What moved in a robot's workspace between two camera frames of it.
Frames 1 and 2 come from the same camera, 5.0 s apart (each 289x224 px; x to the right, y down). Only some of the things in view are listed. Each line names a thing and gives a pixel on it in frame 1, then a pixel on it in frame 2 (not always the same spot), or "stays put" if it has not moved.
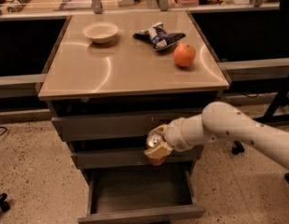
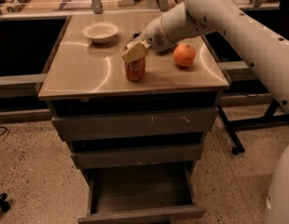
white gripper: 174,134 to 155,37
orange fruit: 184,54 stays put
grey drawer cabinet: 115,76 stays put
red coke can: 155,140 to 135,71
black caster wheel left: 0,202 stays put
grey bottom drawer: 140,194 stays put
